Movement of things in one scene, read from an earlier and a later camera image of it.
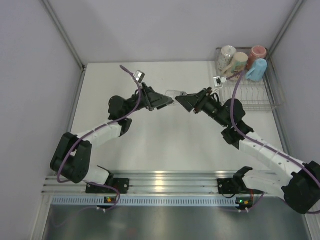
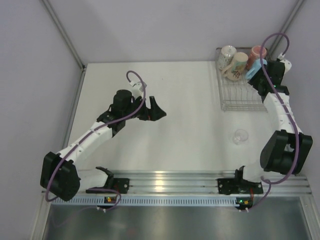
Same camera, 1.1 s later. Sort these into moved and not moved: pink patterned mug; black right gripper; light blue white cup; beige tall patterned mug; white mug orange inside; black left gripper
Moved: black left gripper; black right gripper
Not moved: pink patterned mug; beige tall patterned mug; light blue white cup; white mug orange inside
